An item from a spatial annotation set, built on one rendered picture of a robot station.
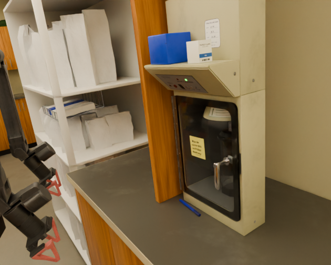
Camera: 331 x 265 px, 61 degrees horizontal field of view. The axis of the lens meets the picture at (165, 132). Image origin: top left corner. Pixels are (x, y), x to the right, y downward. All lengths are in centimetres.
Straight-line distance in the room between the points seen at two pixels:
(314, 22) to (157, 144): 72
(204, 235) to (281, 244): 24
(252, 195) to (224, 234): 17
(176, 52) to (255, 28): 24
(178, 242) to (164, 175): 30
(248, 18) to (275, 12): 44
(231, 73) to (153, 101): 39
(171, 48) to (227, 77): 21
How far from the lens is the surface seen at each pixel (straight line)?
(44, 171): 132
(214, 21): 87
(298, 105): 124
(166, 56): 88
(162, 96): 109
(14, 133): 128
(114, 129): 205
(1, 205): 89
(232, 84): 79
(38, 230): 94
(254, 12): 86
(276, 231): 106
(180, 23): 99
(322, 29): 117
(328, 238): 107
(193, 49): 81
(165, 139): 113
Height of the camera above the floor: 157
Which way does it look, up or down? 17 degrees down
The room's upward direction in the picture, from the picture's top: 6 degrees counter-clockwise
